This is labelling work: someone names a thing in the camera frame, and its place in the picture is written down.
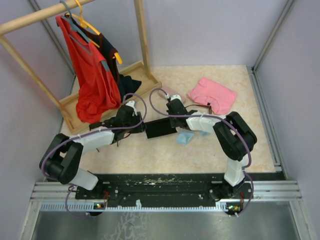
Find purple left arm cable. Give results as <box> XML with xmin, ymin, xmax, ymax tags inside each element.
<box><xmin>41</xmin><ymin>92</ymin><xmax>147</xmax><ymax>219</ymax></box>

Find black glasses case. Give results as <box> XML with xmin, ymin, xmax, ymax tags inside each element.
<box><xmin>145</xmin><ymin>117</ymin><xmax>177</xmax><ymax>139</ymax></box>

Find wooden clothes rack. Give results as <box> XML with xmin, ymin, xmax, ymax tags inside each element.
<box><xmin>0</xmin><ymin>0</ymin><xmax>162</xmax><ymax>135</ymax></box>

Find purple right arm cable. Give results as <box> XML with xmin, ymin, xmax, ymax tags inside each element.
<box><xmin>149</xmin><ymin>88</ymin><xmax>255</xmax><ymax>217</ymax></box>

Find yellow clothes hanger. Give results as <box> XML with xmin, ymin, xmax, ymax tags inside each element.
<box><xmin>73</xmin><ymin>0</ymin><xmax>123</xmax><ymax>65</ymax></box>

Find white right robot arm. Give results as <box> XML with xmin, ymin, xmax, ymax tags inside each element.
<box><xmin>166</xmin><ymin>95</ymin><xmax>258</xmax><ymax>198</ymax></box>

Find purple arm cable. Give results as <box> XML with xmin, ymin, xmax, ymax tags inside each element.
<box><xmin>41</xmin><ymin>92</ymin><xmax>147</xmax><ymax>219</ymax></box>
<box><xmin>149</xmin><ymin>88</ymin><xmax>255</xmax><ymax>217</ymax></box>

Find pink folded t-shirt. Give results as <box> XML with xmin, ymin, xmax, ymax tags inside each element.
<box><xmin>187</xmin><ymin>77</ymin><xmax>238</xmax><ymax>115</ymax></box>

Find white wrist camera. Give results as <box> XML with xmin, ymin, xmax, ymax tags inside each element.
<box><xmin>125</xmin><ymin>100</ymin><xmax>137</xmax><ymax>114</ymax></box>
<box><xmin>168</xmin><ymin>94</ymin><xmax>182</xmax><ymax>102</ymax></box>

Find pink glasses case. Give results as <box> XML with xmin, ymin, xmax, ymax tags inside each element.
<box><xmin>158</xmin><ymin>85</ymin><xmax>186</xmax><ymax>104</ymax></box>

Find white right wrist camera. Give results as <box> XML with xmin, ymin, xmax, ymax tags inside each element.
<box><xmin>168</xmin><ymin>94</ymin><xmax>182</xmax><ymax>102</ymax></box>

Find tortoiseshell brown sunglasses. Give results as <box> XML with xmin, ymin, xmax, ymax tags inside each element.
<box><xmin>185</xmin><ymin>104</ymin><xmax>213</xmax><ymax>116</ymax></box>

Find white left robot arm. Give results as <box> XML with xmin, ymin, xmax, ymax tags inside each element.
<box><xmin>39</xmin><ymin>100</ymin><xmax>145</xmax><ymax>199</ymax></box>

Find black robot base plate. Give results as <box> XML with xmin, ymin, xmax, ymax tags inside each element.
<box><xmin>75</xmin><ymin>173</ymin><xmax>254</xmax><ymax>215</ymax></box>

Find red tank top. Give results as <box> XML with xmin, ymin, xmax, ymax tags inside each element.
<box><xmin>55</xmin><ymin>15</ymin><xmax>122</xmax><ymax>124</ymax></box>

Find light blue cleaning cloth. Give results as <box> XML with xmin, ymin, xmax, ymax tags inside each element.
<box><xmin>175</xmin><ymin>130</ymin><xmax>210</xmax><ymax>146</ymax></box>

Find dark navy garment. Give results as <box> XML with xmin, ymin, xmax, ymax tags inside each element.
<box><xmin>82</xmin><ymin>28</ymin><xmax>142</xmax><ymax>100</ymax></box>

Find grey clothes hanger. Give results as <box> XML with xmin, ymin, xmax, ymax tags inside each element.
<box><xmin>55</xmin><ymin>0</ymin><xmax>110</xmax><ymax>77</ymax></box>

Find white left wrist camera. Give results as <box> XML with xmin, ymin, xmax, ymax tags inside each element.
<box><xmin>125</xmin><ymin>100</ymin><xmax>137</xmax><ymax>114</ymax></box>

